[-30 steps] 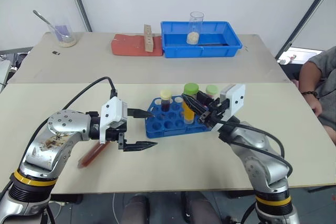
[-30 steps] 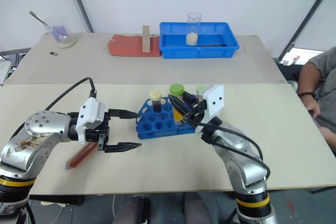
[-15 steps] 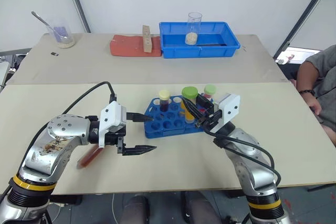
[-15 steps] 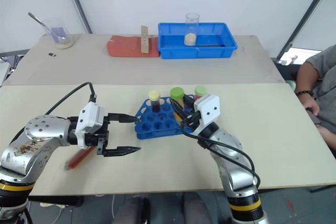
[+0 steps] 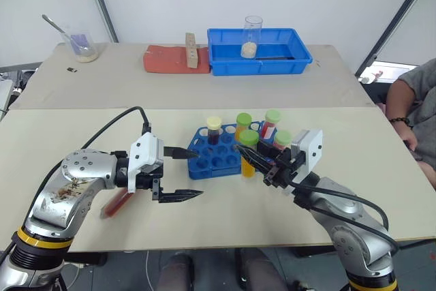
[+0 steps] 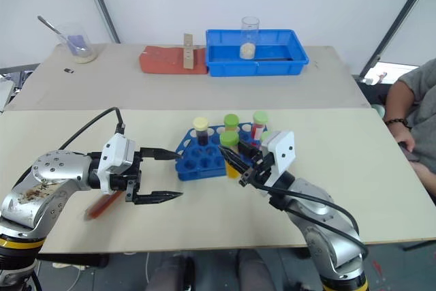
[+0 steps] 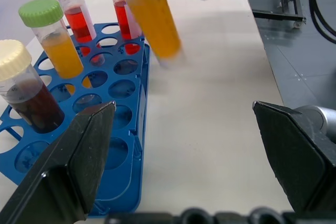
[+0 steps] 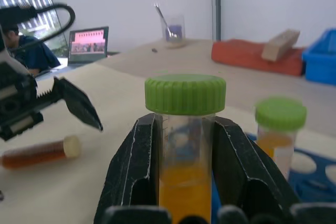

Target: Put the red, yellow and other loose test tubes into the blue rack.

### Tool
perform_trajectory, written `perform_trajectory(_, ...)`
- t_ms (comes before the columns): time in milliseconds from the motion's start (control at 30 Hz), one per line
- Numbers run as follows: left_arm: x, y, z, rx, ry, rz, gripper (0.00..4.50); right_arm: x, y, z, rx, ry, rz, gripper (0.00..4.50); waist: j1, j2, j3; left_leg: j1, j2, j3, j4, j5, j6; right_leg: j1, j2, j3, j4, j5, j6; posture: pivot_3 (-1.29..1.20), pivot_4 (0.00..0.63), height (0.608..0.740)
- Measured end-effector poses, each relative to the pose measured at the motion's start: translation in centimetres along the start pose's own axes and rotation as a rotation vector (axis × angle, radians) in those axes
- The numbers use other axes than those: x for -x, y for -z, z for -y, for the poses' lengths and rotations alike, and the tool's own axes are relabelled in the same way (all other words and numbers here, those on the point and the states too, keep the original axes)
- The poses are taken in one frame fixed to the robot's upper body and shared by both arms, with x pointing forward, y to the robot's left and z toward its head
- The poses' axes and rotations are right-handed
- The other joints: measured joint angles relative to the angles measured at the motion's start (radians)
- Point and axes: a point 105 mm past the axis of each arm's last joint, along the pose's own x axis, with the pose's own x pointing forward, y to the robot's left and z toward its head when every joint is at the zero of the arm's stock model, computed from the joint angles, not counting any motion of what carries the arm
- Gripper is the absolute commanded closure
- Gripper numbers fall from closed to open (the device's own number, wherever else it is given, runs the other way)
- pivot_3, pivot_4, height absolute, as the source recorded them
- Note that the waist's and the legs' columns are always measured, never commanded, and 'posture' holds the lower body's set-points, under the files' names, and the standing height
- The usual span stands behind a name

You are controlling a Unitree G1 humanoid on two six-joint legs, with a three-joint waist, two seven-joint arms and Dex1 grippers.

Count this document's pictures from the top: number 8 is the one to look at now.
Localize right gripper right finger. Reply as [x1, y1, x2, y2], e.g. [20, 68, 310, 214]
[212, 116, 301, 217]

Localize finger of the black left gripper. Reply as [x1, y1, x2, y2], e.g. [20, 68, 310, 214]
[36, 76, 104, 132]

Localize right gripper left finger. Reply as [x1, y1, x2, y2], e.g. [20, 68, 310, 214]
[93, 113, 161, 224]

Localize green-capped yellow liquid tube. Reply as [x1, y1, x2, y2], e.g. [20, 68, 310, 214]
[255, 97, 308, 180]
[144, 73, 227, 224]

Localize blue test tube rack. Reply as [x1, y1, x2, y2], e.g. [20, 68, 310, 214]
[211, 132, 336, 209]

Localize person in dark shirt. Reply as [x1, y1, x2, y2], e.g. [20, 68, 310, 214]
[0, 23, 61, 77]

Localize open laptop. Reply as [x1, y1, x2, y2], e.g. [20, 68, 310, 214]
[67, 26, 110, 65]

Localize cream-capped brown liquid tube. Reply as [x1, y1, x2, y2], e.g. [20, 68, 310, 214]
[1, 135, 82, 170]

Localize round beige coaster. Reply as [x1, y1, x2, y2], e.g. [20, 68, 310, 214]
[165, 40, 187, 49]

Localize orange-red folded cloth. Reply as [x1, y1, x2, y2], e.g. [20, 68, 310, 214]
[211, 39, 305, 77]

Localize metal spoon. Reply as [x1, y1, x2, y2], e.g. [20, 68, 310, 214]
[154, 3, 179, 38]

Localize clear glass beaker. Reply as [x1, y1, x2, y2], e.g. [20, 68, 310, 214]
[164, 15, 186, 43]

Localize light wooden block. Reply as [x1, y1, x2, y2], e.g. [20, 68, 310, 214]
[261, 29, 301, 62]

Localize blue plastic bin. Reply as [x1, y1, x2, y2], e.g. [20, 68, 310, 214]
[301, 28, 336, 86]

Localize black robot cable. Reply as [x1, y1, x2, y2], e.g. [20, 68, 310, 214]
[0, 3, 76, 51]

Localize grey vertical post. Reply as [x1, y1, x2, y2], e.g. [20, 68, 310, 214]
[212, 0, 223, 41]

